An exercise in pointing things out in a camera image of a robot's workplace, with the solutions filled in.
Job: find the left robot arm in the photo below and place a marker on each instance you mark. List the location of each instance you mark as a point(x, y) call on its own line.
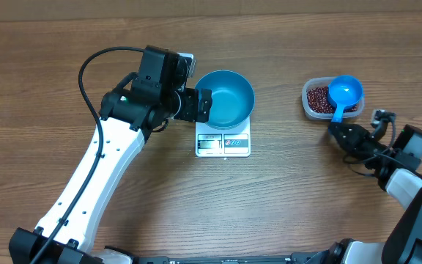
point(142, 103)

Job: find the blue metal bowl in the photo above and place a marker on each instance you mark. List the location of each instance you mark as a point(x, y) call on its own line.
point(233, 98)

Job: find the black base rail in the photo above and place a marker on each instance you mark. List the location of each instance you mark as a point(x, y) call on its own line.
point(294, 258)

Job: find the clear plastic food container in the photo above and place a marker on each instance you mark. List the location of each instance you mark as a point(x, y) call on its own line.
point(322, 82)

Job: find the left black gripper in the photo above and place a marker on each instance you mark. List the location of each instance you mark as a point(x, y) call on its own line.
point(188, 113)

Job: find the blue plastic measuring scoop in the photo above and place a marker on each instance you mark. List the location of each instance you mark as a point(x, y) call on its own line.
point(344, 92)

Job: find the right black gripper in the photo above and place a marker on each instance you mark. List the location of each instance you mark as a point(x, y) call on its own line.
point(354, 135)

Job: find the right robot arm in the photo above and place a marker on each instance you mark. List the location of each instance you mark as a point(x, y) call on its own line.
point(395, 168)

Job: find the red beans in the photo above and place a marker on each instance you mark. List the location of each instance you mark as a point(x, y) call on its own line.
point(318, 100)

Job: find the white digital kitchen scale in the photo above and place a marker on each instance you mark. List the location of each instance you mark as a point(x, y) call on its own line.
point(223, 143)

